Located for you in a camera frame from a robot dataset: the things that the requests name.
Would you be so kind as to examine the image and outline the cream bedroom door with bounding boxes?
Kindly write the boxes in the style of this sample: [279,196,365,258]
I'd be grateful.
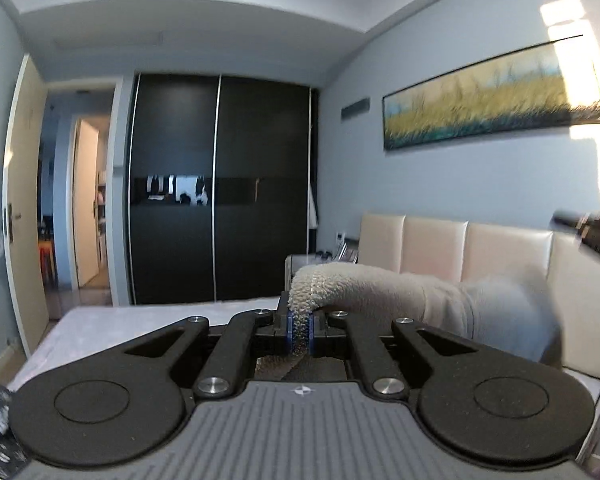
[2,54,50,358]

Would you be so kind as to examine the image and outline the grey fluffy towel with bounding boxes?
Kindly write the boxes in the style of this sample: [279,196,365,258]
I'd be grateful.
[254,262,564,387]

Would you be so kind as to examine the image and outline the metal door handle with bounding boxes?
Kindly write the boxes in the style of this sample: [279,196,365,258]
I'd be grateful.
[7,204,23,243]

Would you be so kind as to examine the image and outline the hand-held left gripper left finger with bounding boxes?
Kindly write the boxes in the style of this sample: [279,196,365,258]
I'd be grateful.
[122,294,296,402]

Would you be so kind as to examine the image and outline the white hallway door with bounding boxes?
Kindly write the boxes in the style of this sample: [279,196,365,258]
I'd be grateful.
[72,117,112,289]

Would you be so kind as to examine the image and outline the wall air vent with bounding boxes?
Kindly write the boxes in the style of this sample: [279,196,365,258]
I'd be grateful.
[340,97,371,120]

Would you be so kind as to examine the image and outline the framed landscape painting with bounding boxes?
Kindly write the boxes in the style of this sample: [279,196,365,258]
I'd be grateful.
[382,35,600,152]

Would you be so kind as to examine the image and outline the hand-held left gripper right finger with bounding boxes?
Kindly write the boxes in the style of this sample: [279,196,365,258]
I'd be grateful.
[310,309,482,402]

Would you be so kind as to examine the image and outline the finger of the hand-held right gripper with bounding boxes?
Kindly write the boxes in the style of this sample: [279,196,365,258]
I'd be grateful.
[552,209,600,268]

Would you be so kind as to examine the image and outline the white hanging garment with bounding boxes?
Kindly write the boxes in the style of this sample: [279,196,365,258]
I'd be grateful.
[307,184,320,234]

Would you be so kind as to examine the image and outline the grey nightstand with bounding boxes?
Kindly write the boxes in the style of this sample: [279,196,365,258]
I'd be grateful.
[284,252,342,295]

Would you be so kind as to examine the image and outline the black sliding wardrobe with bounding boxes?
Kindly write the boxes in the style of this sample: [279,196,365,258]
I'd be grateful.
[125,72,322,307]

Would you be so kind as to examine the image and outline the beige padded headboard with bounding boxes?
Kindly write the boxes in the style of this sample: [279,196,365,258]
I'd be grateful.
[356,212,600,388]

